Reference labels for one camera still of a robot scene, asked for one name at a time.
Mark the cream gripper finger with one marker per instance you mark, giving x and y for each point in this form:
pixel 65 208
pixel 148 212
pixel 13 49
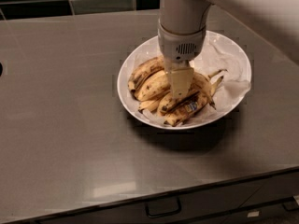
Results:
pixel 180 75

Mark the small pale banana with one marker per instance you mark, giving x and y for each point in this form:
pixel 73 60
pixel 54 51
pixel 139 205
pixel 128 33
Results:
pixel 150 105

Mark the white ceramic bowl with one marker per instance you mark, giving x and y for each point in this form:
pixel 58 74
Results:
pixel 144 52

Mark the short brown spotted banana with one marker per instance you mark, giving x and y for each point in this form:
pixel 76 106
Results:
pixel 168 103

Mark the black drawer handle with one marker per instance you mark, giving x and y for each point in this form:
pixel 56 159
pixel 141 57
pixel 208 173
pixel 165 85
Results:
pixel 290 206
pixel 164 207

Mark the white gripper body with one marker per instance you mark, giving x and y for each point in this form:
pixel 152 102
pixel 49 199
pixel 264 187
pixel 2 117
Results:
pixel 177 45

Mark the top spotted banana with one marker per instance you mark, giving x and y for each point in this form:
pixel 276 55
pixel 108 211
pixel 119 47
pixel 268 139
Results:
pixel 143 71

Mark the banana with blue sticker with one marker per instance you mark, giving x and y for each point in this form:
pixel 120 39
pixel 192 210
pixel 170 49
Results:
pixel 204 96

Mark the white paper liner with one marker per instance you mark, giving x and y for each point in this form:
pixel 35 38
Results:
pixel 218 52

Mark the black right drawer handle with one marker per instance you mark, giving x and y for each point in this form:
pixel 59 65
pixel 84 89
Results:
pixel 290 206

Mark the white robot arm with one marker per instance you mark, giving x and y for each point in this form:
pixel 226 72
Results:
pixel 275 21

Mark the large middle spotted banana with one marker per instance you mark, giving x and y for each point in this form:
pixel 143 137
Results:
pixel 157 86

